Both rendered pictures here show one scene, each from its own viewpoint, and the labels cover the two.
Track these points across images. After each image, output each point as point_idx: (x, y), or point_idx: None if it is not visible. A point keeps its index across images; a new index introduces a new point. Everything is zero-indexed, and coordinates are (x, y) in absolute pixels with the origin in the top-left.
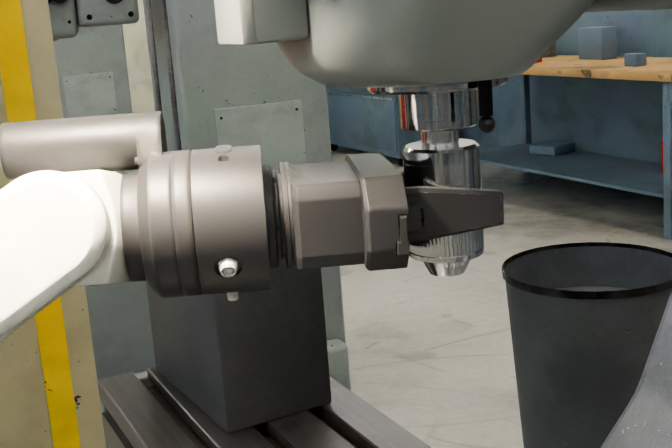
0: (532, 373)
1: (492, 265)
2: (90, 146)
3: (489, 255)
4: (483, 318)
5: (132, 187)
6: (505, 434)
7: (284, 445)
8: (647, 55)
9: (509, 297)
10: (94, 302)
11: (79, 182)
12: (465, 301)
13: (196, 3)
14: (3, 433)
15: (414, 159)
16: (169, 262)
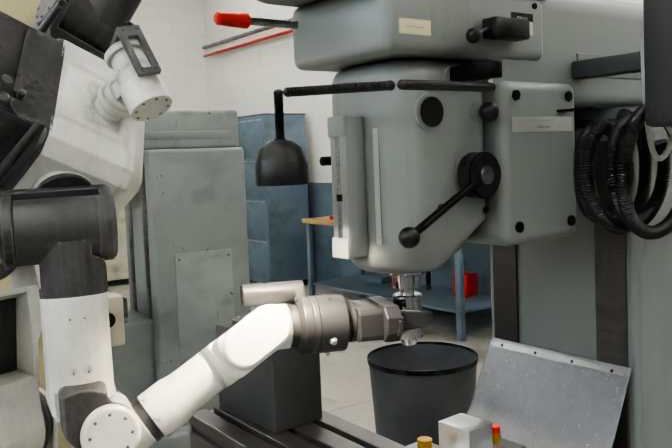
0: (387, 425)
1: (345, 360)
2: (278, 294)
3: (342, 353)
4: (343, 396)
5: (295, 310)
6: None
7: (304, 438)
8: None
9: (372, 376)
10: None
11: (282, 308)
12: (329, 385)
13: (166, 185)
14: None
15: (399, 299)
16: (312, 339)
